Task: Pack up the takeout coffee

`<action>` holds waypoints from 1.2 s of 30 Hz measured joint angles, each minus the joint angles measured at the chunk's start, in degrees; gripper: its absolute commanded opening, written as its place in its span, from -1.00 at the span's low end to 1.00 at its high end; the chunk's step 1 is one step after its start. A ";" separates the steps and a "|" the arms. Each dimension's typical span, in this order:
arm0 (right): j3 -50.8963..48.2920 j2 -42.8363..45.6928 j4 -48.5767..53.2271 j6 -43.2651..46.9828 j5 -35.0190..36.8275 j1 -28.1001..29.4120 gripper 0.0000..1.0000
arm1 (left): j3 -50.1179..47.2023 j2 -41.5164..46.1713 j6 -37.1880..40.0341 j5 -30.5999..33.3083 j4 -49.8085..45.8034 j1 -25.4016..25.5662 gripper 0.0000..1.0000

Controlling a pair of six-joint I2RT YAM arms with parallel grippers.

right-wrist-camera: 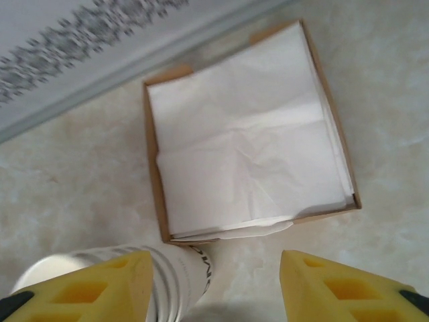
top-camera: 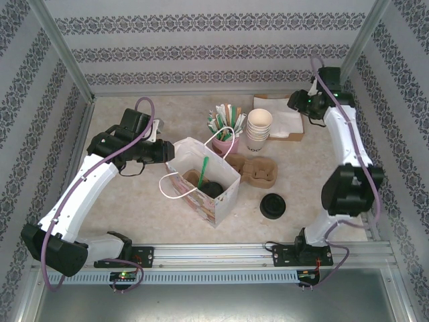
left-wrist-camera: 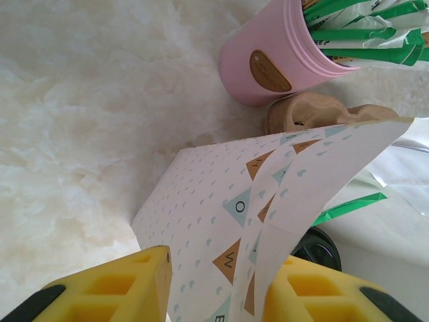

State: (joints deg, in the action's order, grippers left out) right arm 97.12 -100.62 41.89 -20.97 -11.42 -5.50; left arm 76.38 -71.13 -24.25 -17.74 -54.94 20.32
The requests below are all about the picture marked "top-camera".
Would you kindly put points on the brown pulp cup carrier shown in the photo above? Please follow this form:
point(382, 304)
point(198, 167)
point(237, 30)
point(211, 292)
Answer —
point(258, 171)
point(192, 177)

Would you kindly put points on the green straw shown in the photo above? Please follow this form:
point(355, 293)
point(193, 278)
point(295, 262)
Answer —
point(202, 172)
point(241, 122)

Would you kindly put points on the white printed paper bag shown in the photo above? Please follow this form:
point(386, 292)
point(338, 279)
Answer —
point(228, 201)

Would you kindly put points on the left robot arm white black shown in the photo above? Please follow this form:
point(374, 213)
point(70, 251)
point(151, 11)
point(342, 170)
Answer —
point(83, 194)

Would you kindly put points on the white paper napkins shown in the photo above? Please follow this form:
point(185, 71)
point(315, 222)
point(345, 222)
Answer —
point(281, 115)

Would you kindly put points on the brown cardboard napkin tray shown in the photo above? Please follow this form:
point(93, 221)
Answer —
point(295, 137)

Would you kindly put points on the stack of white paper cups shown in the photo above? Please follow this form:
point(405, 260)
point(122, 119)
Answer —
point(259, 119)

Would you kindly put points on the pink cup straw holder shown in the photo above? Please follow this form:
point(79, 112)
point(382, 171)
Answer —
point(221, 146)

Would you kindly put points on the white wrapped straw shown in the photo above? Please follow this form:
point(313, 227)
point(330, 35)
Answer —
point(221, 115)

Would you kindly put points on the brown wrapped straw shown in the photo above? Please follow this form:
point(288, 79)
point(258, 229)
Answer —
point(230, 114)

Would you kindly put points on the small controller board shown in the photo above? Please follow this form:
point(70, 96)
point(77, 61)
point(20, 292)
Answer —
point(308, 274)
point(124, 276)

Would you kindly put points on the aluminium frame post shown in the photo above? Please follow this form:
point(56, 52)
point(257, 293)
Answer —
point(354, 53)
point(64, 53)

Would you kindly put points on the aluminium wall rail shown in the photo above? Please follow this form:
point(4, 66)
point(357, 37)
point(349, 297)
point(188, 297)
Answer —
point(211, 94)

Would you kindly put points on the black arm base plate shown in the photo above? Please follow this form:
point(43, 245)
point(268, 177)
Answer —
point(144, 256)
point(283, 256)

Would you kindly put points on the aluminium mounting rail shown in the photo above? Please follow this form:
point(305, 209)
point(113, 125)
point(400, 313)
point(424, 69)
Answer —
point(214, 255)

